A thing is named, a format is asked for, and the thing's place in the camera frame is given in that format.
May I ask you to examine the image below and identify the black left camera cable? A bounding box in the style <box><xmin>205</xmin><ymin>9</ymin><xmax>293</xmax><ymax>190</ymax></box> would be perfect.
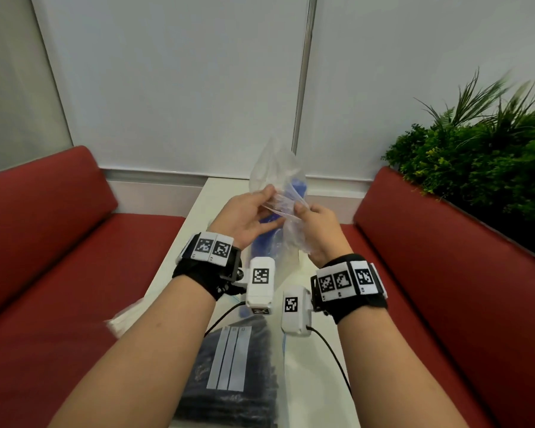
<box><xmin>203</xmin><ymin>300</ymin><xmax>247</xmax><ymax>338</ymax></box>

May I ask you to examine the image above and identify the clear plastic bag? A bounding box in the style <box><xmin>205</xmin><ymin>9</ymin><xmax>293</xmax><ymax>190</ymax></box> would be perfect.
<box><xmin>248</xmin><ymin>137</ymin><xmax>315</xmax><ymax>281</ymax></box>

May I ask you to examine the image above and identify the person's right forearm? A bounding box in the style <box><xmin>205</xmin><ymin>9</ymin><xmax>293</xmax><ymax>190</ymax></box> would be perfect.
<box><xmin>336</xmin><ymin>305</ymin><xmax>469</xmax><ymax>428</ymax></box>

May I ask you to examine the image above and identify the black camera cable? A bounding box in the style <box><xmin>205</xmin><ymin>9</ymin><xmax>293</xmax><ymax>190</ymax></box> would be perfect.
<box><xmin>306</xmin><ymin>325</ymin><xmax>353</xmax><ymax>397</ymax></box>
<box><xmin>203</xmin><ymin>300</ymin><xmax>247</xmax><ymax>338</ymax></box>

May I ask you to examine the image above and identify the green plant hedge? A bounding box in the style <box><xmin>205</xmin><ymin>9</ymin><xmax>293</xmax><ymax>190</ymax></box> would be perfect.
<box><xmin>382</xmin><ymin>68</ymin><xmax>535</xmax><ymax>263</ymax></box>

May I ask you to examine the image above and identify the person's right hand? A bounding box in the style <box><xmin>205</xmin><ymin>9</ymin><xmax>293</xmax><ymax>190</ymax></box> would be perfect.
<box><xmin>292</xmin><ymin>202</ymin><xmax>354</xmax><ymax>269</ymax></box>

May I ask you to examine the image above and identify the black right camera cable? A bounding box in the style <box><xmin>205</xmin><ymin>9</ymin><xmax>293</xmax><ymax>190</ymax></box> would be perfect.
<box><xmin>306</xmin><ymin>325</ymin><xmax>353</xmax><ymax>397</ymax></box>

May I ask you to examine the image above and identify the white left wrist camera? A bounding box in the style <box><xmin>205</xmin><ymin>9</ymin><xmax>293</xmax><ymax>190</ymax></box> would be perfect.
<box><xmin>245</xmin><ymin>257</ymin><xmax>276</xmax><ymax>316</ymax></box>

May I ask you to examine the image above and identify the large bundle of blue straws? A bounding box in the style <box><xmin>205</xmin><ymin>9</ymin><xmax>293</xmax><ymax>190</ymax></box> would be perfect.
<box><xmin>249</xmin><ymin>175</ymin><xmax>309</xmax><ymax>272</ymax></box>

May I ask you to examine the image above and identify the black wristband with markers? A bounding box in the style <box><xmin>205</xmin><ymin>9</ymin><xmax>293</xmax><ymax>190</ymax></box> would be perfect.
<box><xmin>310</xmin><ymin>253</ymin><xmax>389</xmax><ymax>325</ymax></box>
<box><xmin>172</xmin><ymin>231</ymin><xmax>243</xmax><ymax>301</ymax></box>

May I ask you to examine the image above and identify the red sofa beside plant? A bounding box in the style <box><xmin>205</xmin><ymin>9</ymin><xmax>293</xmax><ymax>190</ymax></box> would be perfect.
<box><xmin>338</xmin><ymin>166</ymin><xmax>535</xmax><ymax>428</ymax></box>

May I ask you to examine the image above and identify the person's left forearm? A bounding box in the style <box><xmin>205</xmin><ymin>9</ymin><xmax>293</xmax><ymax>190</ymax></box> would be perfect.
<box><xmin>49</xmin><ymin>276</ymin><xmax>217</xmax><ymax>428</ymax></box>

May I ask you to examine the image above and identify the black right wristband with markers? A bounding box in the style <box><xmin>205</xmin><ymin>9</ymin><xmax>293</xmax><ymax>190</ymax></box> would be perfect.
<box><xmin>310</xmin><ymin>253</ymin><xmax>389</xmax><ymax>325</ymax></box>

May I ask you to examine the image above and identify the black left wristband with markers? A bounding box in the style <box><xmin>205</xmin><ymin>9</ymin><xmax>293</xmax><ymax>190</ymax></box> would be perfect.
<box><xmin>172</xmin><ymin>231</ymin><xmax>243</xmax><ymax>301</ymax></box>

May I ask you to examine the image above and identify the person's left hand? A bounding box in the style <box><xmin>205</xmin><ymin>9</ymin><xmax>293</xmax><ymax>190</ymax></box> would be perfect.
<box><xmin>207</xmin><ymin>184</ymin><xmax>286</xmax><ymax>251</ymax></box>

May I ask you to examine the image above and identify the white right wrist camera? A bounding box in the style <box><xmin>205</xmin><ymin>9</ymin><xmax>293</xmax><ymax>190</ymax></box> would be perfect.
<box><xmin>281</xmin><ymin>285</ymin><xmax>314</xmax><ymax>338</ymax></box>

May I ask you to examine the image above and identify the bag of black straws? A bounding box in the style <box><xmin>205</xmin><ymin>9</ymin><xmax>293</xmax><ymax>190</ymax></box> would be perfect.
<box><xmin>174</xmin><ymin>315</ymin><xmax>279</xmax><ymax>428</ymax></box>

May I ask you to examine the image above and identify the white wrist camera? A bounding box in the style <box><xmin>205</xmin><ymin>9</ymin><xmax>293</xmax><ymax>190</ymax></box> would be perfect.
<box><xmin>245</xmin><ymin>257</ymin><xmax>276</xmax><ymax>316</ymax></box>
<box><xmin>281</xmin><ymin>285</ymin><xmax>314</xmax><ymax>338</ymax></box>

